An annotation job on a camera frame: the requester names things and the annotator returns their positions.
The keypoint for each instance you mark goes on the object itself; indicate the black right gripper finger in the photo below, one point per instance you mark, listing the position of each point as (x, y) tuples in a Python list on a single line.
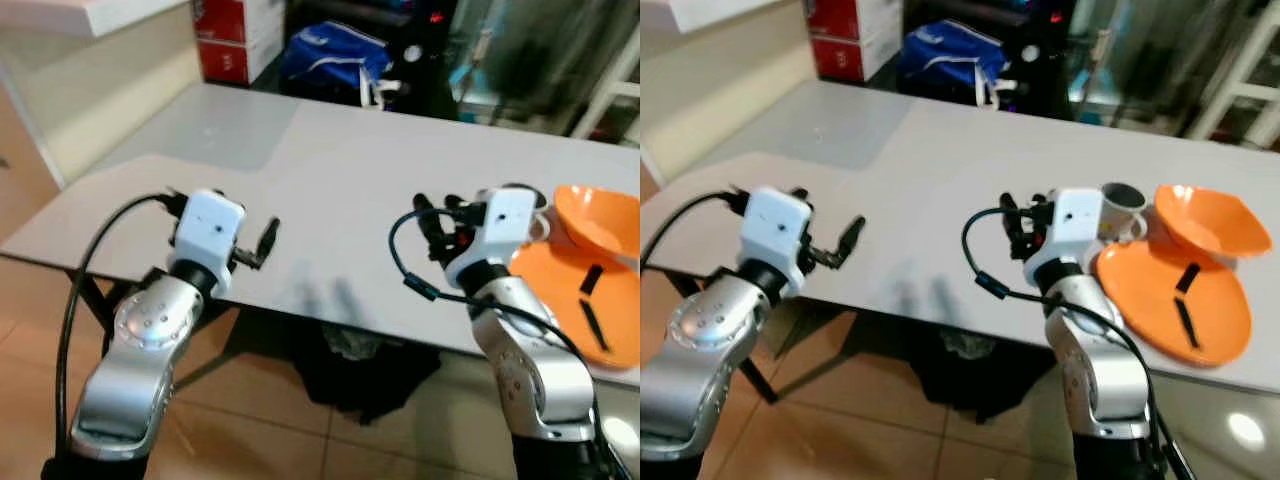
[(440, 238), (422, 215), (1022, 238), (1008, 212)]

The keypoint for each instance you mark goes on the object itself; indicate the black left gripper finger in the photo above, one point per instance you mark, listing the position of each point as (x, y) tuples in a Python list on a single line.
[(854, 236), (270, 236)]

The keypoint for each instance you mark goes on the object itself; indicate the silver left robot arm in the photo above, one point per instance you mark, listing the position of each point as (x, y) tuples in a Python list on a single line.
[(148, 330), (700, 340)]

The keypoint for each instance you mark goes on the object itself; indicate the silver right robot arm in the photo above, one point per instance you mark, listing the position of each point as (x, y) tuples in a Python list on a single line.
[(535, 370), (1095, 370)]

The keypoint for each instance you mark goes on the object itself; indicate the white mug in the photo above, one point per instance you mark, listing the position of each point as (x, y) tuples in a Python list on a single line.
[(1125, 218), (540, 222)]

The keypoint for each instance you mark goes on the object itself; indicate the orange plate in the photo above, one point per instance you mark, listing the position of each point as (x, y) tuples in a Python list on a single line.
[(560, 300), (1150, 300)]

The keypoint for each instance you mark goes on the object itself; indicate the orange bowl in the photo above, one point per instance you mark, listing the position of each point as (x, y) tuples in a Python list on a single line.
[(1210, 225), (600, 222)]

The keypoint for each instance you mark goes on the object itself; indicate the short black utensil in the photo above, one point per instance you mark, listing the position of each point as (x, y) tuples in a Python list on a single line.
[(1187, 278), (591, 280)]

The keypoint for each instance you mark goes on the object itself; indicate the black rubbish bag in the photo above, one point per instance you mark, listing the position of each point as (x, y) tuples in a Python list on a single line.
[(975, 370), (360, 370)]

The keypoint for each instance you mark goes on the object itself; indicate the blue bag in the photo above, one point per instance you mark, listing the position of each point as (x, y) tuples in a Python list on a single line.
[(330, 62), (950, 60)]

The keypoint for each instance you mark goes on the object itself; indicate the black device with red light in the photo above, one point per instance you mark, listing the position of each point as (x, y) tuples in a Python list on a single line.
[(1040, 50), (425, 50)]

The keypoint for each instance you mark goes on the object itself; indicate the long black utensil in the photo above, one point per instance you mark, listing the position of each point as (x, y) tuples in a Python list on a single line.
[(1187, 326), (596, 328)]

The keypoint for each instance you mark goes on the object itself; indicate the glass cabinet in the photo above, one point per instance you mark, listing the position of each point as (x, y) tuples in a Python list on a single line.
[(1140, 55), (530, 65)]

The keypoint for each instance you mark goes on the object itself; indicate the red and white box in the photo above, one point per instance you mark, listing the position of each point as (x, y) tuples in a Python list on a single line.
[(235, 62), (850, 58), (235, 18), (850, 15)]

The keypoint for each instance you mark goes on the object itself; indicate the white counter cabinet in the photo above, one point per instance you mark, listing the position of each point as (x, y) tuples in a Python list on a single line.
[(100, 90), (720, 70)]

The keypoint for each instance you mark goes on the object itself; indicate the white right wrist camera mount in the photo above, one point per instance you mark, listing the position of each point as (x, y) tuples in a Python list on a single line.
[(1072, 225), (505, 225)]

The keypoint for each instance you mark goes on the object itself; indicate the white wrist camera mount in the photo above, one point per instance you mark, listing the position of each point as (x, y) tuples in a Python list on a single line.
[(210, 225), (775, 225), (505, 225), (1072, 225)]

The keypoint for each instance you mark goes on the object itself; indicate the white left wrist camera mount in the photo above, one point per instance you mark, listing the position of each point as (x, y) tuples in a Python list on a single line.
[(210, 225), (775, 225)]

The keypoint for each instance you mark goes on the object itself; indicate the white frame furniture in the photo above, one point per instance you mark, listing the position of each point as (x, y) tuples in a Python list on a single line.
[(1240, 85), (612, 85)]

